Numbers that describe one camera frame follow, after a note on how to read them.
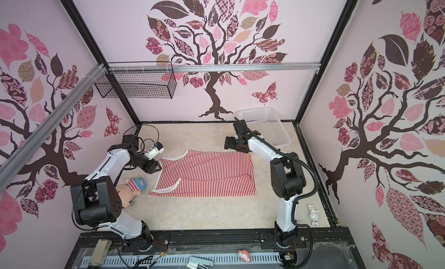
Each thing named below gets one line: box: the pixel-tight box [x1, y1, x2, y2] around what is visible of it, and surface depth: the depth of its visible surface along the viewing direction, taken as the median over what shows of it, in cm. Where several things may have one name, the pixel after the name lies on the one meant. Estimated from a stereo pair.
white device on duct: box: [185, 255, 214, 269], surface depth 68 cm
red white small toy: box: [237, 249, 252, 263], surface depth 68 cm
